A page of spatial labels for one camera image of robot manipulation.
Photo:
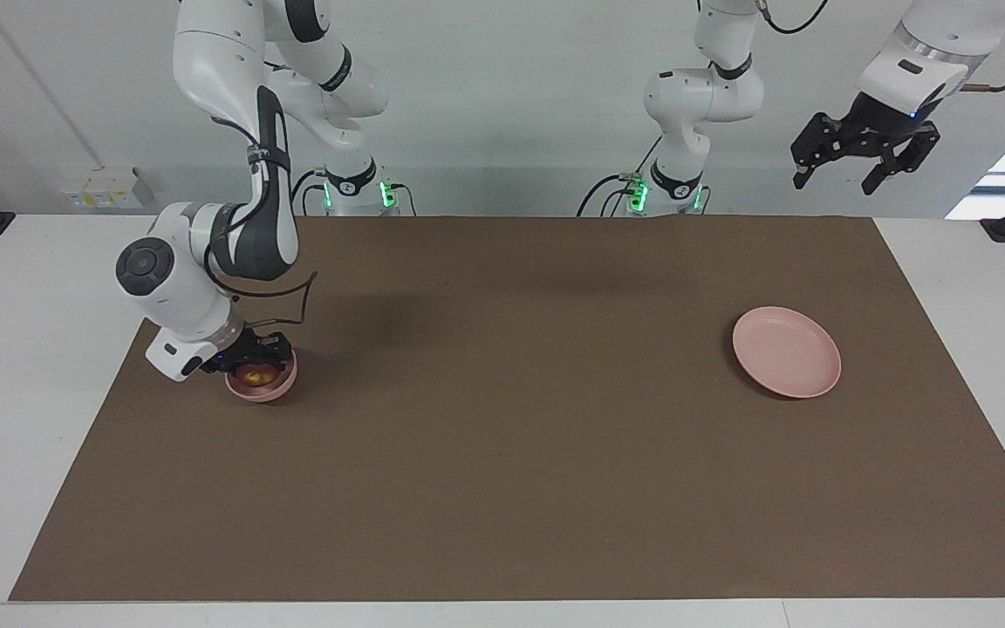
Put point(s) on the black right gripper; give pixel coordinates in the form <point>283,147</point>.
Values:
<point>254,349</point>

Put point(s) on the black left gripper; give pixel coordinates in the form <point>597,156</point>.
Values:
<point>882,126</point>

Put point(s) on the dark red apple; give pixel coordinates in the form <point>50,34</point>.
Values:
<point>258,376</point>

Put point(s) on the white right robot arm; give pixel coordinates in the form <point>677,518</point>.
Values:
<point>215,87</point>

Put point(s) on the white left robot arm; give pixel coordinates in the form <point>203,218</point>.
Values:
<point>703,96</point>

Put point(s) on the pink bowl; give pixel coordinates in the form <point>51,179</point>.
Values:
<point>263,394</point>

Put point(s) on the pink plate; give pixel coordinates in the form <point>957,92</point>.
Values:
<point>786,353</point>

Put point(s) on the brown table mat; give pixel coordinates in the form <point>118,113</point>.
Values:
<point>502,436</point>

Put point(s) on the white wall socket box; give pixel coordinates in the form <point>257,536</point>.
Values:
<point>105,190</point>

